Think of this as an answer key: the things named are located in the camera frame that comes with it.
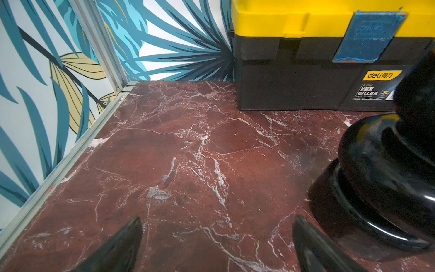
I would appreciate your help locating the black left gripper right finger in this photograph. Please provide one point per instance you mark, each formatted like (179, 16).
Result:
(317, 253)

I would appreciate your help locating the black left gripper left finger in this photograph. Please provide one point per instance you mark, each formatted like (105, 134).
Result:
(118, 254)

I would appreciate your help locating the glossy black vase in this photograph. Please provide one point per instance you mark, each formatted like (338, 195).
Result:
(377, 199)

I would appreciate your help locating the yellow black toolbox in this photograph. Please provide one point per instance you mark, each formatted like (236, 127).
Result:
(326, 55)

